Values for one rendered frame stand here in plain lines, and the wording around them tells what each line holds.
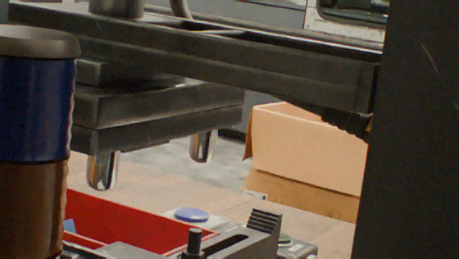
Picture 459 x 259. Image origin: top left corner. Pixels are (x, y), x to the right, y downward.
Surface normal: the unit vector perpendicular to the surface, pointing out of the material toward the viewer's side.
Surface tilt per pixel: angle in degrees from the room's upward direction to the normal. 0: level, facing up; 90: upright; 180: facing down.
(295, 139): 87
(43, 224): 76
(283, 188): 90
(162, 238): 90
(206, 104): 90
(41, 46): 72
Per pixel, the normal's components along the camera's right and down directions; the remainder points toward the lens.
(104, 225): -0.49, 0.11
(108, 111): 0.86, 0.20
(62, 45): 0.82, -0.11
